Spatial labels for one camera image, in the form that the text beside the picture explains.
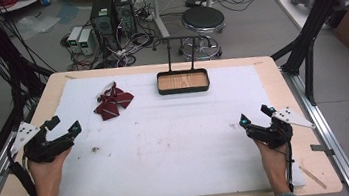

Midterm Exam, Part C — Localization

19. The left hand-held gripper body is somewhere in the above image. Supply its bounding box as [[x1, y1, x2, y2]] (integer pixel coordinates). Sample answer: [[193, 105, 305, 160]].
[[6, 115, 77, 168]]

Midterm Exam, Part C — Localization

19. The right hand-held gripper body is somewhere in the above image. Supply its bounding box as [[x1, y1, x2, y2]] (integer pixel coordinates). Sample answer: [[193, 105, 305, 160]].
[[243, 103, 319, 152]]

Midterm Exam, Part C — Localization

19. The person's left hand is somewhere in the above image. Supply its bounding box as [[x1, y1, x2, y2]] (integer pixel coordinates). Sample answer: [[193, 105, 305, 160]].
[[26, 147, 79, 196]]

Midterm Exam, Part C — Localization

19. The person's right hand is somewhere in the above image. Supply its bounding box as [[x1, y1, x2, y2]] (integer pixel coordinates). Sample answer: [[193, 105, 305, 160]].
[[254, 136, 292, 177]]

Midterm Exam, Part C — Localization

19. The red striped bow tie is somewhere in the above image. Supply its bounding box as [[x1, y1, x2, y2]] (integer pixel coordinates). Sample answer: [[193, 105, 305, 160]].
[[89, 78, 137, 123]]

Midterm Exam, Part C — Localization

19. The strip of beige tape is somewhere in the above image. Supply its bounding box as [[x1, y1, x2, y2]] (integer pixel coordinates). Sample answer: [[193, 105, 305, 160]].
[[298, 161, 329, 193]]

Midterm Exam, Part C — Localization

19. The white table mat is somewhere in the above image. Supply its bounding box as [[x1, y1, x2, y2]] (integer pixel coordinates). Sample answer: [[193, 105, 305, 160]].
[[8, 50, 308, 196]]

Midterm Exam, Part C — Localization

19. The black tray stand wooden base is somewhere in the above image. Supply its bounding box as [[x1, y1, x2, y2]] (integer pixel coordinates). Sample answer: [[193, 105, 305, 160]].
[[150, 31, 220, 98]]

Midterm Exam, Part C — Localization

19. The white power supply unit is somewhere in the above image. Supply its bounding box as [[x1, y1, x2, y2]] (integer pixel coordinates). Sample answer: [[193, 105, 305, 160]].
[[75, 26, 97, 58], [65, 25, 86, 54]]

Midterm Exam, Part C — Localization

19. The white floor board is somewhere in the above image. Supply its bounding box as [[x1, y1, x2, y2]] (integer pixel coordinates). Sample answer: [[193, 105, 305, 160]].
[[270, 0, 349, 36]]

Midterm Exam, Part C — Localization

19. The black round stool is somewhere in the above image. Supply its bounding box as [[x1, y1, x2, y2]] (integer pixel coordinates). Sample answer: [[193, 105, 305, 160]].
[[173, 2, 231, 65]]

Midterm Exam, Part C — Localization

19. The large black computer tower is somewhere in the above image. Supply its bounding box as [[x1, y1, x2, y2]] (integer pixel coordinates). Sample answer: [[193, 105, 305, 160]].
[[87, 0, 121, 53]]

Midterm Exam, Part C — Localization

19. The round white table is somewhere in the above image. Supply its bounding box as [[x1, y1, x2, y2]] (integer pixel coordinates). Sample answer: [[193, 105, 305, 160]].
[[0, 0, 52, 15]]

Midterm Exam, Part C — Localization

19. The slim black computer tower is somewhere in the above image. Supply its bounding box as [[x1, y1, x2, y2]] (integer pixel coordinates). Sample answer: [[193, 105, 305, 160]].
[[113, 0, 139, 38]]

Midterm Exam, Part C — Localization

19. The white desk leg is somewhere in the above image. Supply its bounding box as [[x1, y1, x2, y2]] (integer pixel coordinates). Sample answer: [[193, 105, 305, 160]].
[[149, 0, 171, 40]]

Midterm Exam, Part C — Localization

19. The thick black gripper cable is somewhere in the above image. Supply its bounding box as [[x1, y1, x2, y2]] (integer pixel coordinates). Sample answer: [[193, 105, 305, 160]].
[[5, 138, 68, 196]]

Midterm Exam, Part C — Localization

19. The small metal bracket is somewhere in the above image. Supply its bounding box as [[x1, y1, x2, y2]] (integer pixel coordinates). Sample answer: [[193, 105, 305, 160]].
[[309, 141, 336, 160]]

